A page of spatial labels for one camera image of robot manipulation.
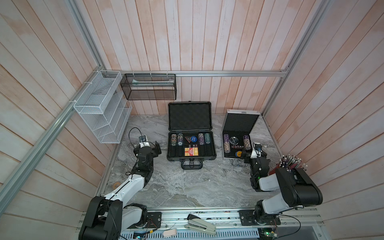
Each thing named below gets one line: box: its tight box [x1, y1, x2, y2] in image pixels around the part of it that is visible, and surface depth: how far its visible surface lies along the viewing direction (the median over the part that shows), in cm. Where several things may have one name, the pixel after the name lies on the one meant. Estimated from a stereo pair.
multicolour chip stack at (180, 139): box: [177, 133, 184, 147], surface depth 103 cm
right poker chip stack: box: [243, 134, 252, 150], surface depth 103 cm
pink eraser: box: [163, 229, 177, 237], surface depth 70 cm
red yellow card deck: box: [184, 147, 199, 157], surface depth 97 cm
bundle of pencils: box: [278, 154, 308, 172], surface depth 78 cm
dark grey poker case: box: [166, 101, 217, 170], surface depth 106 cm
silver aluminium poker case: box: [221, 109, 261, 159], surface depth 101 cm
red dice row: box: [231, 145, 245, 149], surface depth 101 cm
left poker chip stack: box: [223, 133, 231, 154], surface depth 100 cm
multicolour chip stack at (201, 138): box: [198, 133, 205, 145], surface depth 103 cm
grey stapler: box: [184, 214, 217, 236], surface depth 72 cm
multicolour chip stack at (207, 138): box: [204, 133, 211, 144], surface depth 103 cm
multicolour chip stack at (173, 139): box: [171, 134, 177, 146], surface depth 103 cm
